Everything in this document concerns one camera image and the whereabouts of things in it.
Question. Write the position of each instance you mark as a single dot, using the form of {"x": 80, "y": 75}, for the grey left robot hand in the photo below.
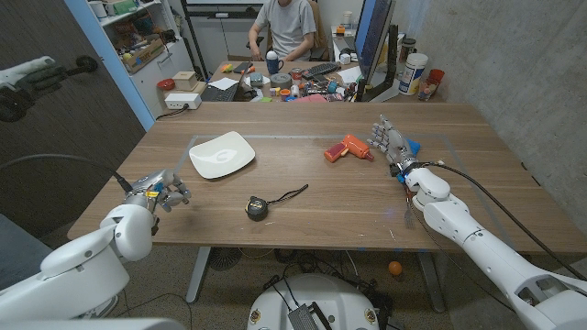
{"x": 156, "y": 188}

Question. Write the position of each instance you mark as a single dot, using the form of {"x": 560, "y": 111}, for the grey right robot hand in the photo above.
{"x": 398, "y": 144}

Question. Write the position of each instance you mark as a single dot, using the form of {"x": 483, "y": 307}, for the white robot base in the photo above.
{"x": 339, "y": 302}

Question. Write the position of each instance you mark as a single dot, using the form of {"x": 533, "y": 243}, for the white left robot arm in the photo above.
{"x": 78, "y": 270}

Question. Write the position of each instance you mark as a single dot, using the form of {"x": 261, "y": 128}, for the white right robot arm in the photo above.
{"x": 454, "y": 224}

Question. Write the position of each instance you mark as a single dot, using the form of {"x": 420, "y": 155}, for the white paper plate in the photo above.
{"x": 222, "y": 156}

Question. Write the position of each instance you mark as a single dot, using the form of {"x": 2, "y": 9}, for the black tape measure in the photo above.
{"x": 257, "y": 208}

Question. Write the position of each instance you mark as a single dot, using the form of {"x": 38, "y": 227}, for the grey tape roll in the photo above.
{"x": 280, "y": 81}

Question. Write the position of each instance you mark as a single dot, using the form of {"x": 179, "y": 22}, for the small blue object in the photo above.
{"x": 415, "y": 146}

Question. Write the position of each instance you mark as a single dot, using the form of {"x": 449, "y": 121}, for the orange toy drill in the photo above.
{"x": 355, "y": 146}

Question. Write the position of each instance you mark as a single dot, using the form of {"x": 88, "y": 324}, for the clear plastic cup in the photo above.
{"x": 425, "y": 91}

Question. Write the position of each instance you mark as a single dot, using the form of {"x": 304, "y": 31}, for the white canister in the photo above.
{"x": 413, "y": 73}

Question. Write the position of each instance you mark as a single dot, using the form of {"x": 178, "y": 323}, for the red cup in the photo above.
{"x": 436, "y": 75}

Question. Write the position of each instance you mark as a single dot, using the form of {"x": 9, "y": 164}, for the white power box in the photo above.
{"x": 182, "y": 101}

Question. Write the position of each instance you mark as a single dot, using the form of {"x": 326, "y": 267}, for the white table leg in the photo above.
{"x": 431, "y": 284}
{"x": 198, "y": 275}

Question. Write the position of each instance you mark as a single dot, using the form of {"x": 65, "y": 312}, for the red bowl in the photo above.
{"x": 166, "y": 84}

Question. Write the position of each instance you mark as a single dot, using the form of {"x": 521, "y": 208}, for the black keyboard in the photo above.
{"x": 321, "y": 69}

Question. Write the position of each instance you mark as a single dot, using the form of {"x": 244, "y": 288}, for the white shelf unit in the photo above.
{"x": 156, "y": 78}

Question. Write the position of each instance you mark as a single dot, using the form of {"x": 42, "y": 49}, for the computer monitor on stand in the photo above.
{"x": 373, "y": 36}

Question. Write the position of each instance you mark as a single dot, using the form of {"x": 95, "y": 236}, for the small beige box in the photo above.
{"x": 185, "y": 81}

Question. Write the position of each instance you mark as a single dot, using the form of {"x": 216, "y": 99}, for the dark laptop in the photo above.
{"x": 220, "y": 93}

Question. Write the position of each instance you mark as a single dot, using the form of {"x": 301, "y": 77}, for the red soda can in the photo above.
{"x": 296, "y": 75}

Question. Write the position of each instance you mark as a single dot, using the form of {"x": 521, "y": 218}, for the orange ball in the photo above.
{"x": 395, "y": 268}

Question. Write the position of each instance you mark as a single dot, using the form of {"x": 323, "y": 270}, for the wooden office desk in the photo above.
{"x": 295, "y": 65}

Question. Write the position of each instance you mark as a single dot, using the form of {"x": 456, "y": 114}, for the cardboard box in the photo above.
{"x": 144, "y": 57}

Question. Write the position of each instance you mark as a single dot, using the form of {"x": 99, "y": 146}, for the white sneaker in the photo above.
{"x": 102, "y": 309}

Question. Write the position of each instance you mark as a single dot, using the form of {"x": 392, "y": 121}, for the brown chair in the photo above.
{"x": 321, "y": 32}

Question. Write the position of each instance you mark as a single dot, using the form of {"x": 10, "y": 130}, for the black phone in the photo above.
{"x": 242, "y": 68}

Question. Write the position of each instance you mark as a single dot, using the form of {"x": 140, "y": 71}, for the blue mug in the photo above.
{"x": 273, "y": 64}

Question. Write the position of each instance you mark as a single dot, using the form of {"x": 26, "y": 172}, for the white robot torso edge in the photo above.
{"x": 91, "y": 324}

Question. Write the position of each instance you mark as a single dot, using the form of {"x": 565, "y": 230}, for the seated person grey shirt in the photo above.
{"x": 286, "y": 27}

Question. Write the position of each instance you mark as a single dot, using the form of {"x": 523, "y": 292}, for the black white teleoperation glove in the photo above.
{"x": 32, "y": 78}

